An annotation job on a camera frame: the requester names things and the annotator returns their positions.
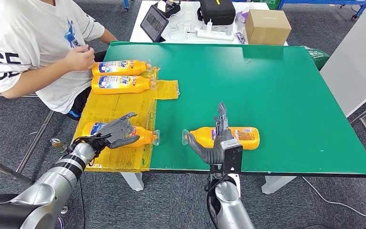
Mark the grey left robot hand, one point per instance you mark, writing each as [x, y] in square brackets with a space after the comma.
[118, 129]

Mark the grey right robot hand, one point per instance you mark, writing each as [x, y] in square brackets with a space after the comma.
[213, 155]

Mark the person's right hand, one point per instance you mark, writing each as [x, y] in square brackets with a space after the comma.
[79, 59]

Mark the orange detergent bottle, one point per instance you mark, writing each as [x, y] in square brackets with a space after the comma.
[249, 143]
[145, 136]
[119, 89]
[138, 68]

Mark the person's right forearm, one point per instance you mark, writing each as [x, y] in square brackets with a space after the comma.
[34, 81]

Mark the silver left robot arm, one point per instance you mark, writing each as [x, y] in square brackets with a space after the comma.
[50, 186]

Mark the person's left forearm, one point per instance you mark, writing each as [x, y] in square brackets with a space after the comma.
[108, 36]

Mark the small clear bottle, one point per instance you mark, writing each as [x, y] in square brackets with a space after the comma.
[58, 145]

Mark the yellow taped cardboard sheet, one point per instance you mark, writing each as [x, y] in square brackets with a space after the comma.
[119, 107]

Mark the white table leg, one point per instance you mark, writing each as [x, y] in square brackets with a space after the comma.
[133, 181]
[276, 185]

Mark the person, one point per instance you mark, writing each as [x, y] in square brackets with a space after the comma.
[28, 38]

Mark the white table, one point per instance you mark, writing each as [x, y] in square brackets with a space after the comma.
[136, 36]

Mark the blue caster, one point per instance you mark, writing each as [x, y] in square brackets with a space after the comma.
[126, 3]

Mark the black tablet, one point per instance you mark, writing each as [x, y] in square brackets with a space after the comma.
[154, 23]

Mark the black device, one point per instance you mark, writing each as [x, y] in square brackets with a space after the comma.
[169, 8]

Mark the white power strip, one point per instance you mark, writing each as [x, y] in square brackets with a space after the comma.
[214, 35]

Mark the small blue packet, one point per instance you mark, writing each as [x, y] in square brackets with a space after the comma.
[239, 38]

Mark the white plug charger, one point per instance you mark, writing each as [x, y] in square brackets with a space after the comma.
[209, 25]

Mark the brown cardboard box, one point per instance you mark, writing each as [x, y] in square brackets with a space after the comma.
[267, 28]

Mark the black carry case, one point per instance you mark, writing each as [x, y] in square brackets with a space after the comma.
[217, 13]

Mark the purple plastic packet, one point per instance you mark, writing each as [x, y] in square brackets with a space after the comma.
[242, 15]

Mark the green bag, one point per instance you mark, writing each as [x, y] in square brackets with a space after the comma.
[318, 57]

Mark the white cabinet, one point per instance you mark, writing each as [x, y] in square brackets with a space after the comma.
[356, 60]

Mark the blue metal rack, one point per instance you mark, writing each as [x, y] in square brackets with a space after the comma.
[322, 2]

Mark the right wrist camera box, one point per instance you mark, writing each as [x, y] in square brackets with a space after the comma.
[232, 156]

